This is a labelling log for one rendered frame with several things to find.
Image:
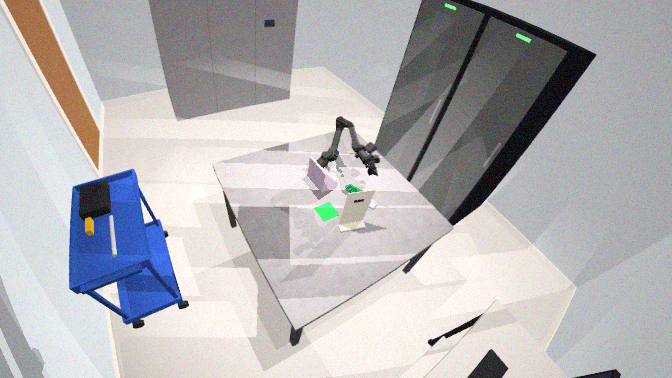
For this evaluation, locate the grey panel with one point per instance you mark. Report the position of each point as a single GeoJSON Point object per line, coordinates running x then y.
{"type": "Point", "coordinates": [354, 210]}

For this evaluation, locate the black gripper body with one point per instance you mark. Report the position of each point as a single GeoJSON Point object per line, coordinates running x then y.
{"type": "Point", "coordinates": [367, 159]}

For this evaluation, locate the green square marking on table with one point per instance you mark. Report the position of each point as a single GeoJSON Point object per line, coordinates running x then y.
{"type": "Point", "coordinates": [326, 211]}

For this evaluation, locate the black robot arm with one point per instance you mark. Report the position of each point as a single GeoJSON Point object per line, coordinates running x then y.
{"type": "Point", "coordinates": [332, 153]}

